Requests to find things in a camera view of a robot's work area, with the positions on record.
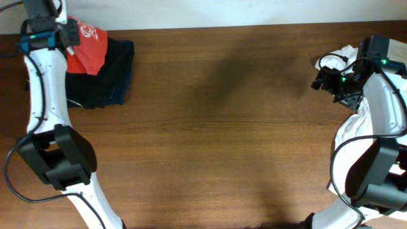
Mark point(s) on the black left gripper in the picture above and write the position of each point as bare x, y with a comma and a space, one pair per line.
70, 32

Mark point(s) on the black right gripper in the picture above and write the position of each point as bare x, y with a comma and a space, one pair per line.
328, 78

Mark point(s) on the folded black garment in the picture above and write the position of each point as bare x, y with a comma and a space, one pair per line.
90, 92

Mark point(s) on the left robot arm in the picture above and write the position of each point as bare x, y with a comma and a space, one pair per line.
56, 153

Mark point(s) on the red soccer t-shirt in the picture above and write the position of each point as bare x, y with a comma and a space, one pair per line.
89, 56

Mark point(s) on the white t-shirt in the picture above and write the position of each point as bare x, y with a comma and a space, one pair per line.
353, 124

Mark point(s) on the folded navy blue garment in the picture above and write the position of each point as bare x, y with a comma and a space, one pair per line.
118, 93

